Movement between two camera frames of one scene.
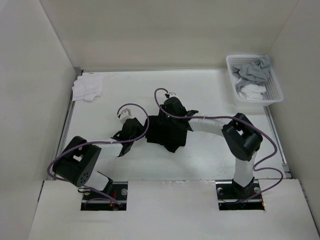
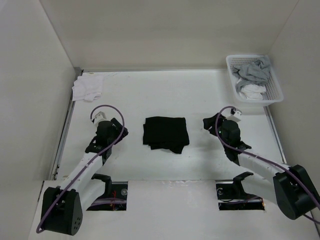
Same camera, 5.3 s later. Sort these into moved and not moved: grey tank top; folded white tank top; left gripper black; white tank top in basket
Moved: left gripper black
Not moved: grey tank top; white tank top in basket; folded white tank top
